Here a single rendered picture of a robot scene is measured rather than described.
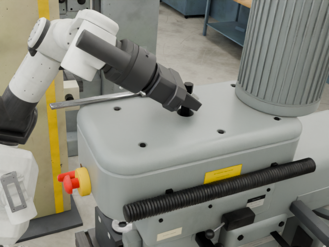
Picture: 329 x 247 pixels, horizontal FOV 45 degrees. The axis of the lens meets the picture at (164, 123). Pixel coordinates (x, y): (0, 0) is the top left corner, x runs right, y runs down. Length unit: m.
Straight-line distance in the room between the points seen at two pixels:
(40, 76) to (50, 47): 0.10
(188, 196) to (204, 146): 0.10
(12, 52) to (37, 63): 1.51
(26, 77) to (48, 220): 2.29
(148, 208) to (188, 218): 0.17
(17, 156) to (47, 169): 1.87
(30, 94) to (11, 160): 0.19
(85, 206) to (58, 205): 0.25
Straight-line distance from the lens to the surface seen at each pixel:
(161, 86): 0.77
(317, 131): 1.17
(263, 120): 0.88
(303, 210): 1.08
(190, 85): 0.82
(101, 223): 1.75
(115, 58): 0.71
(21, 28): 2.50
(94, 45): 0.70
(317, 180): 1.11
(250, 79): 0.91
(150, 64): 0.76
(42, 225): 3.23
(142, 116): 0.83
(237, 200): 0.93
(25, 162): 1.15
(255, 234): 1.08
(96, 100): 0.88
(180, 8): 8.43
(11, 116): 1.13
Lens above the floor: 2.31
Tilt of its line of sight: 31 degrees down
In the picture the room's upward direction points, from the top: 5 degrees clockwise
